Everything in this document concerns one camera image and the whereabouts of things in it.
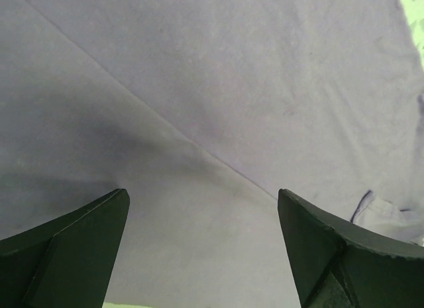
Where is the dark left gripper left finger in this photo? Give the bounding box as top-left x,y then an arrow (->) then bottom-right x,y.
1,189 -> 129,308

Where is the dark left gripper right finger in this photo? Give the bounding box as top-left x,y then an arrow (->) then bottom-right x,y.
278,189 -> 423,308

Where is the lilac t shirt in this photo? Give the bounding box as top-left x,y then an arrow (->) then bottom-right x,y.
1,0 -> 423,307

